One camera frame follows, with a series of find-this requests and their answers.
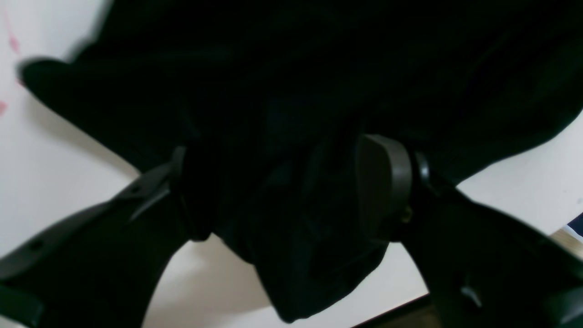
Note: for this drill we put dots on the black t-shirt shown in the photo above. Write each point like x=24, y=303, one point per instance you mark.
x=271, y=96

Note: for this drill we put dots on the red tape rectangle marking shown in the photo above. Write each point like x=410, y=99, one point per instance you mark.
x=10, y=56

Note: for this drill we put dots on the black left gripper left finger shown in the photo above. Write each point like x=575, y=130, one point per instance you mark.
x=99, y=267

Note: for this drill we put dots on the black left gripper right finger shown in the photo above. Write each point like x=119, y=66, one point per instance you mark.
x=482, y=268

